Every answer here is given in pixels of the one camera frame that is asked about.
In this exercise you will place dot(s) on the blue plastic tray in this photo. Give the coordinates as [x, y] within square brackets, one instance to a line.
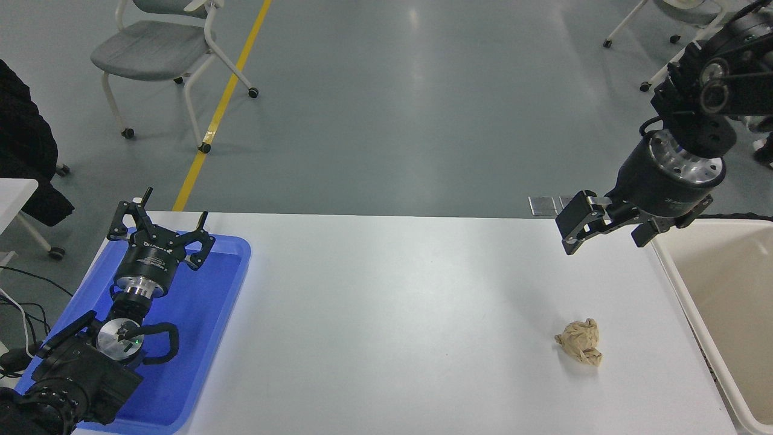
[199, 314]

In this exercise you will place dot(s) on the black chair caster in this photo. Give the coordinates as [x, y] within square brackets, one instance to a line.
[62, 170]

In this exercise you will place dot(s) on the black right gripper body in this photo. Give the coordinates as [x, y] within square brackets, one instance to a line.
[652, 187]

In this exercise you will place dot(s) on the silver floor plate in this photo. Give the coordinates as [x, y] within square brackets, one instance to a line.
[565, 201]
[542, 205]

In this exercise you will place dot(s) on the person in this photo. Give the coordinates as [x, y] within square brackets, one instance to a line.
[27, 151]

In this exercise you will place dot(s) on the tan paper ball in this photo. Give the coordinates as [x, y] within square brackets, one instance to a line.
[580, 343]

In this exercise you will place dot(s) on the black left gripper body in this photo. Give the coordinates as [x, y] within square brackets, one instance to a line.
[151, 257]

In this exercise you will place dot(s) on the grey chair with white frame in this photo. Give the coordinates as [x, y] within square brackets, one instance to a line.
[151, 51]
[682, 9]

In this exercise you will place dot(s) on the large pale bin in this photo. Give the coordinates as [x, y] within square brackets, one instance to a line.
[731, 284]

